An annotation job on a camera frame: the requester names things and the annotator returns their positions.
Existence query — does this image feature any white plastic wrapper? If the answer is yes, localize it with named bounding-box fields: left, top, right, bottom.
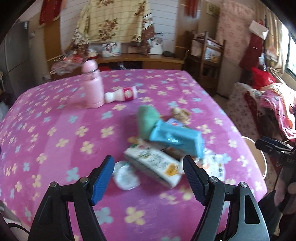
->
left=112, top=161, right=140, bottom=191

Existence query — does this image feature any blue wet wipes pack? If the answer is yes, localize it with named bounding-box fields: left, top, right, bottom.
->
left=149, top=120, right=204, bottom=159

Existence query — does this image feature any blue white medicine box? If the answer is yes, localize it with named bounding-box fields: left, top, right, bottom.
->
left=166, top=118, right=184, bottom=127

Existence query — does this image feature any white round trash bin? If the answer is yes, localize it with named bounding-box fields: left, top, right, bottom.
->
left=242, top=137, right=267, bottom=179

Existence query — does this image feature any right hand white glove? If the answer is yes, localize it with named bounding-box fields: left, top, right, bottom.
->
left=274, top=167, right=295, bottom=214

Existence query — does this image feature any pink cartoon blanket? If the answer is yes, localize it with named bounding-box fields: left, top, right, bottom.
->
left=259, top=83, right=295, bottom=142

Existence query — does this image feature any white orange printed wrapper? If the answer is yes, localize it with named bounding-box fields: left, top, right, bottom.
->
left=195, top=149, right=226, bottom=181

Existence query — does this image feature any red plastic bag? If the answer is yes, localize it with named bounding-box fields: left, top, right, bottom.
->
left=251, top=67, right=276, bottom=90

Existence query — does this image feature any pink floral table cloth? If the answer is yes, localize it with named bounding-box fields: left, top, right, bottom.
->
left=1, top=70, right=267, bottom=240

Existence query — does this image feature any crumpled brown tissue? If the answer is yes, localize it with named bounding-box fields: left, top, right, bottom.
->
left=171, top=108, right=191, bottom=125

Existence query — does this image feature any white green carton box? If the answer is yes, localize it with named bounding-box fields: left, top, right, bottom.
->
left=124, top=143, right=182, bottom=188

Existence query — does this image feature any wooden chair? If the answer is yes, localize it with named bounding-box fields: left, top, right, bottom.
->
left=184, top=31, right=226, bottom=96

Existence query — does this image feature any pink thermos bottle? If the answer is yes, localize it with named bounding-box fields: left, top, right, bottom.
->
left=82, top=60, right=104, bottom=108

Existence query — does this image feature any white yogurt drink bottle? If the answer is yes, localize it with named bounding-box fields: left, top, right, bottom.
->
left=105, top=86, right=137, bottom=103

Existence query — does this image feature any wooden sideboard shelf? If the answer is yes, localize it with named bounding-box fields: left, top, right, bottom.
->
left=46, top=52, right=186, bottom=80

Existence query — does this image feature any framed family photo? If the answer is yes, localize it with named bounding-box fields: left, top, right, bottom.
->
left=102, top=42, right=121, bottom=58

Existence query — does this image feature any yellow floral hanging cloth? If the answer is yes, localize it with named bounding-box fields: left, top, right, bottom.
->
left=71, top=1, right=155, bottom=55

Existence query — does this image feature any white cat picture frame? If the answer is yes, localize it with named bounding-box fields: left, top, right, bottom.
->
left=148, top=37, right=163, bottom=55

